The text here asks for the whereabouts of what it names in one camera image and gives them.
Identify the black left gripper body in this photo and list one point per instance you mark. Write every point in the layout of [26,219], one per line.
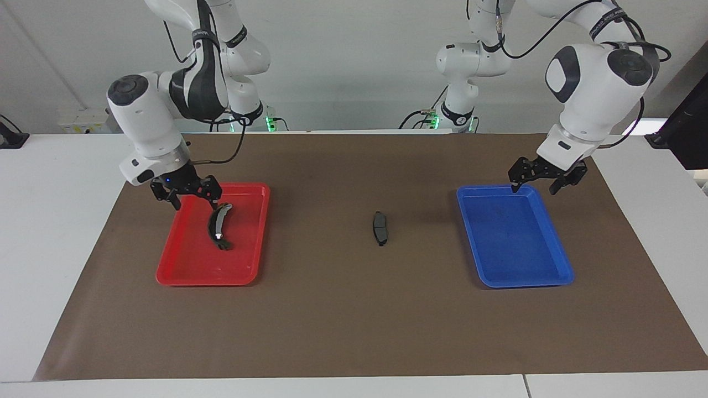
[545,167]

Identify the brown table mat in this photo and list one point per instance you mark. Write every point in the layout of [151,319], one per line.
[354,320]

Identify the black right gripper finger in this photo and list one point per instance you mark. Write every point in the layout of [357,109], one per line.
[215,197]
[174,200]

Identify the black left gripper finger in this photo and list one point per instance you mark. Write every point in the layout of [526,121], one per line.
[558,185]
[516,183]

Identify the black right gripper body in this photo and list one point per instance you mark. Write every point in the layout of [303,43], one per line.
[185,182]

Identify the white wall socket box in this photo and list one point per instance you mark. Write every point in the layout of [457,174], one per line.
[86,120]

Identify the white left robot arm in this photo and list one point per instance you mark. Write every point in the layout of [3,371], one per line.
[586,105]

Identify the dark grey brake pad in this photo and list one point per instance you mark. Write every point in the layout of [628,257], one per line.
[380,228]

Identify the black clamp mount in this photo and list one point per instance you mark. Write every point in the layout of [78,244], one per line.
[11,138]

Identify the black monitor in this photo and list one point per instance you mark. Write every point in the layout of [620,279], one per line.
[686,132]

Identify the blue plastic tray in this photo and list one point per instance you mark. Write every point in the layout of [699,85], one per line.
[514,237]

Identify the red plastic tray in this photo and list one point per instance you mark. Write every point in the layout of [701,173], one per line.
[193,254]

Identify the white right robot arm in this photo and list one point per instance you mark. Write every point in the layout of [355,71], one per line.
[149,121]

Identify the curved metal brake shoe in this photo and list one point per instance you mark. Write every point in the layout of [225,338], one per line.
[215,224]

